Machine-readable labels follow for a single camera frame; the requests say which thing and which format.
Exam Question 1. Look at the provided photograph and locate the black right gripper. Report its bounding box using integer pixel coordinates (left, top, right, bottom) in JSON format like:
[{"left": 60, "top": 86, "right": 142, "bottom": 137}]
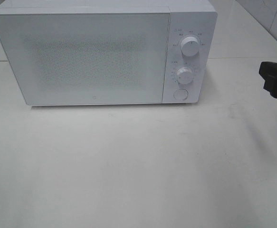
[{"left": 259, "top": 61, "right": 277, "bottom": 99}]

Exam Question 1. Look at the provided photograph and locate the white timer knob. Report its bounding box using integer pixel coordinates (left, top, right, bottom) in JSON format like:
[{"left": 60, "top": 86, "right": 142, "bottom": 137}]
[{"left": 176, "top": 67, "right": 194, "bottom": 85}]

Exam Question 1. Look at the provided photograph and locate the white round door button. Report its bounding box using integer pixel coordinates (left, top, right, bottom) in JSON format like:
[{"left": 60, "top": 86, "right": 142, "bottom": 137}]
[{"left": 173, "top": 89, "right": 189, "bottom": 101}]

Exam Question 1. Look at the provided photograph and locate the white microwave door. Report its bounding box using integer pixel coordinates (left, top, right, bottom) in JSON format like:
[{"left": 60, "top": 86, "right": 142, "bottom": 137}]
[{"left": 0, "top": 13, "right": 170, "bottom": 106}]

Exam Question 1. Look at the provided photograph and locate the white upper power knob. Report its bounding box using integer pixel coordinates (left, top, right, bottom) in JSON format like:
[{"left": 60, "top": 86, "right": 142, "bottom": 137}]
[{"left": 180, "top": 35, "right": 201, "bottom": 57}]

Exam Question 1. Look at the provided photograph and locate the white microwave oven body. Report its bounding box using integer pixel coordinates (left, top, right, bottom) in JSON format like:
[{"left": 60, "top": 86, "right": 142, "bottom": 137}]
[{"left": 0, "top": 0, "right": 218, "bottom": 105}]

